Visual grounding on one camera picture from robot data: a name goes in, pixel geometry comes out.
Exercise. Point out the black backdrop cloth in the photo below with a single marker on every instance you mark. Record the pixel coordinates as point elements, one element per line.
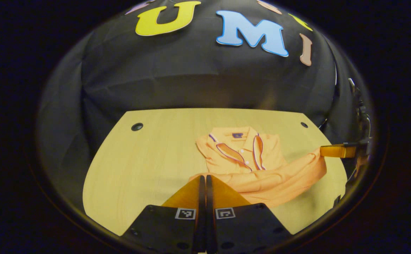
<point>191,77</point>

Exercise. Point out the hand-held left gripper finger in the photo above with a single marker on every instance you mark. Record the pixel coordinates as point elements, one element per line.
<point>209,211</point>
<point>201,211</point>

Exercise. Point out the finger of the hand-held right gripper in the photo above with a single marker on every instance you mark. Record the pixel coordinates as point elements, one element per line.
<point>339,151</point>

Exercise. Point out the orange T-shirt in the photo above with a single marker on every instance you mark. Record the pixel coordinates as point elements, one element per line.
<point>272,183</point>

